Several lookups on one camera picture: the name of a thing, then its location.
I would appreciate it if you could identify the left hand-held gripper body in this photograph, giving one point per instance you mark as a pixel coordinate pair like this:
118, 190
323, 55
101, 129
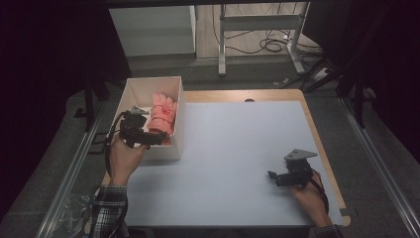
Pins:
133, 127

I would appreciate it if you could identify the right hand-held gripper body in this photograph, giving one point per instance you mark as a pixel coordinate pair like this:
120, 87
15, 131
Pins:
297, 172

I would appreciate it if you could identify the pink glove with red print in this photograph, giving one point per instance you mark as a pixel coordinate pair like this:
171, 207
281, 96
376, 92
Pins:
162, 114

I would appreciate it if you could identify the white box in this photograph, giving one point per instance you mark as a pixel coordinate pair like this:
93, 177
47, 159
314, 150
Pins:
142, 89

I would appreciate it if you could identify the person's right hand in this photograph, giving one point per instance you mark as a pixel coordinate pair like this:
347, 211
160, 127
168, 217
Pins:
310, 201

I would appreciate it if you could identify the person's left hand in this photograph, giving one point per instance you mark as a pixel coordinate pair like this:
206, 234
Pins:
124, 162

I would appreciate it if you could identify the light blue table mat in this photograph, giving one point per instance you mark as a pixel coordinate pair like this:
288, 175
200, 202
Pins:
231, 165

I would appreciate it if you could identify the black metal stand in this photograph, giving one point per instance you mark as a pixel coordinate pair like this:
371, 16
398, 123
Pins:
358, 99
89, 105

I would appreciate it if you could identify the black tape strip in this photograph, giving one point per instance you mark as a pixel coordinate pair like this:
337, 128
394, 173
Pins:
344, 212

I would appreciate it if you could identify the white cabinet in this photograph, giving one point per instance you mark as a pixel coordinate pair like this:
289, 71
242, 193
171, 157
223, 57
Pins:
155, 31

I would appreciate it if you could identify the white power strip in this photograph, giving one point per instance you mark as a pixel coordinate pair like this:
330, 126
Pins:
321, 74

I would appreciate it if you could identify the clear plastic bag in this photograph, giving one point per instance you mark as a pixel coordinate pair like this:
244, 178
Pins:
74, 214

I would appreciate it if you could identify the aluminium rail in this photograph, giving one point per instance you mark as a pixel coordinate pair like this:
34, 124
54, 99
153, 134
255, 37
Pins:
379, 162
71, 178

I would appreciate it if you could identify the white metal desk frame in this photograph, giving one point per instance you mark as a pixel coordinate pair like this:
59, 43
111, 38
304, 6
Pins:
261, 23

